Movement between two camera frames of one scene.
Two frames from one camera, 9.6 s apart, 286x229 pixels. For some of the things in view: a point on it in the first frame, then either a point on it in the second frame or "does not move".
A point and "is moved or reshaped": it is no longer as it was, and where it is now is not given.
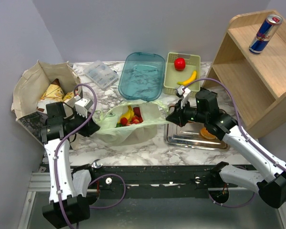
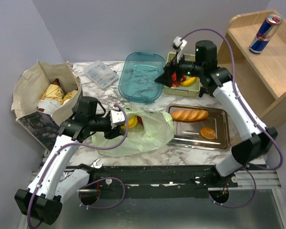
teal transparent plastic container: x=142 y=76 does not move
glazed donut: x=206 y=134 does not move
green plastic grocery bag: x=154 y=113 is moved or reshaped
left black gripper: x=90 y=128 to x=112 y=133
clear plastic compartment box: x=101 y=74 does not move
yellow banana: x=186 y=82 does not move
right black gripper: x=178 y=116 to x=165 y=78
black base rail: x=159 y=181 does not move
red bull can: x=265 y=34 does not move
